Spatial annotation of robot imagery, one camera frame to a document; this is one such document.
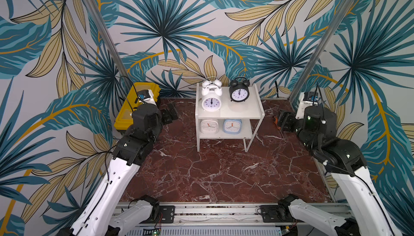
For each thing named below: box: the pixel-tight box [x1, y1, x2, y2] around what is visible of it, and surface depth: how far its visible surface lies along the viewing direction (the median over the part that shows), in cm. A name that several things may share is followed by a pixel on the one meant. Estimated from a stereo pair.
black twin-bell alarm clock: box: [229, 76, 251, 103], surface depth 71 cm
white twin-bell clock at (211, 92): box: [201, 79, 223, 113], surface depth 68 cm
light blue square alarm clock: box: [223, 119, 243, 135], surface depth 81 cm
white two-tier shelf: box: [195, 82, 266, 153], surface depth 75 cm
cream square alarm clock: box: [199, 119, 219, 135], surface depth 81 cm
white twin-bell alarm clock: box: [201, 76, 223, 94], surface depth 68 cm
